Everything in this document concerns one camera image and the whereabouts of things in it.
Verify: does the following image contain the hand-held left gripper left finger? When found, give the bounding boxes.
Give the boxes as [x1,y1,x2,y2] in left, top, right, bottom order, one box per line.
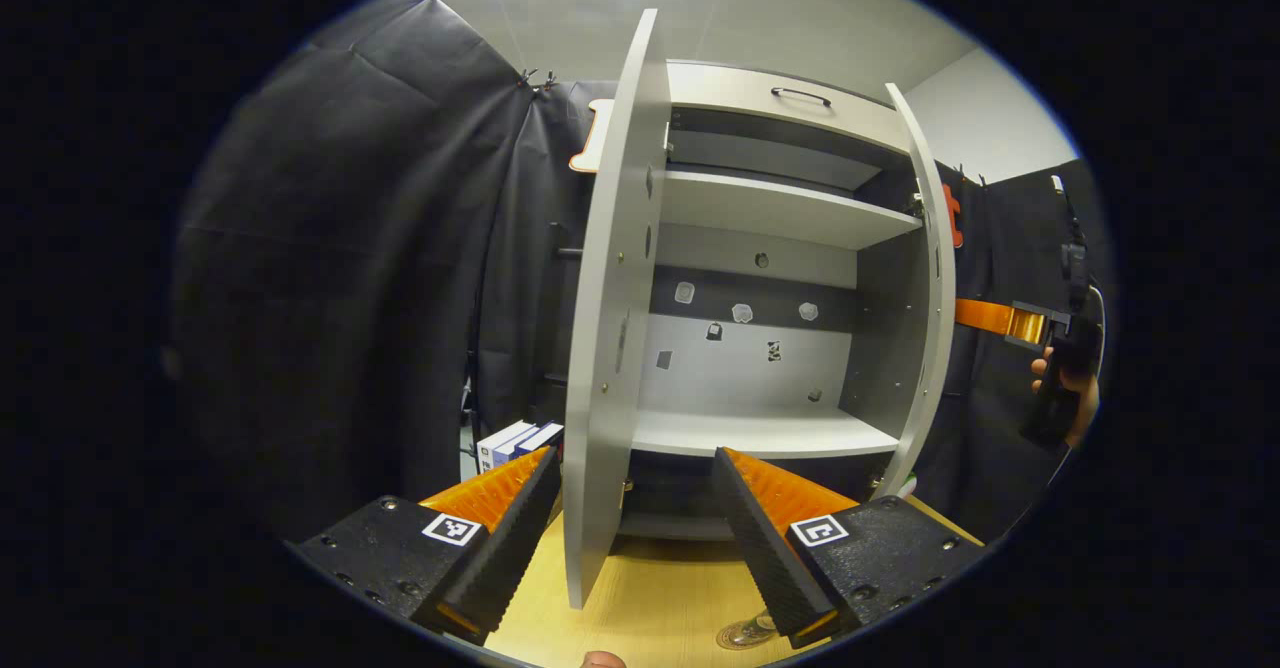
[288,446,563,647]

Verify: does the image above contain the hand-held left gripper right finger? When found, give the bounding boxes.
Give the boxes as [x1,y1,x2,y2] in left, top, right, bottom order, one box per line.
[710,446,989,651]

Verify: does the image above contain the white cabinet door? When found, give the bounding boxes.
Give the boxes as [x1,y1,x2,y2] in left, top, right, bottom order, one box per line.
[562,8,673,611]
[885,83,958,501]

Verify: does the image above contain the clear plastic bottle green label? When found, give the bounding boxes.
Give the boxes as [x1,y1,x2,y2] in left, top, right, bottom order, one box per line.
[716,610,779,651]

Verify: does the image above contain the white grey cabinet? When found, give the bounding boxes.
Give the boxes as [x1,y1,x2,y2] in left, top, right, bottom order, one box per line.
[615,60,946,544]

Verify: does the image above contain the white cabinet shelf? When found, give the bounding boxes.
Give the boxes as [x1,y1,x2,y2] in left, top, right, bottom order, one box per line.
[660,170,923,251]

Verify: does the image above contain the white cabinet drawer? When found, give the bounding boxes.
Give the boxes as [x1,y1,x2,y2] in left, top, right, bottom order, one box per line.
[665,60,911,154]

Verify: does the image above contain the blue white box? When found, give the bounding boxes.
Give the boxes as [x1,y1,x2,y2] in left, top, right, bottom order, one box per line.
[495,422,565,469]

